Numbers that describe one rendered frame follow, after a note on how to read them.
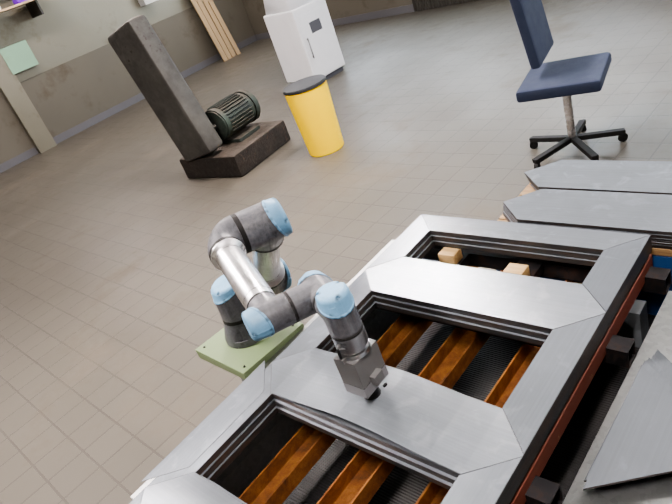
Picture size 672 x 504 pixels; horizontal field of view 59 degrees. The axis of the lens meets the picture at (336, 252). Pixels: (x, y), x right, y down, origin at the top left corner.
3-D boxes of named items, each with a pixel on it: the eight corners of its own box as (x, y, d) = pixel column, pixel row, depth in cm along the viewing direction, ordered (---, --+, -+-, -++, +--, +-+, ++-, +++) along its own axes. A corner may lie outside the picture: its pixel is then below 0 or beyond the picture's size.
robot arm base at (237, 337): (218, 340, 210) (208, 318, 205) (251, 316, 218) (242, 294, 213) (242, 354, 199) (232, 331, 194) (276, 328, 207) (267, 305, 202)
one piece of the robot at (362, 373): (358, 357, 123) (379, 412, 131) (382, 330, 128) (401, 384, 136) (323, 347, 130) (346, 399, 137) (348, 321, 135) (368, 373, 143)
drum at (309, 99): (356, 141, 547) (334, 74, 516) (321, 161, 532) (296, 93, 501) (332, 137, 579) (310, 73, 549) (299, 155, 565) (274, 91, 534)
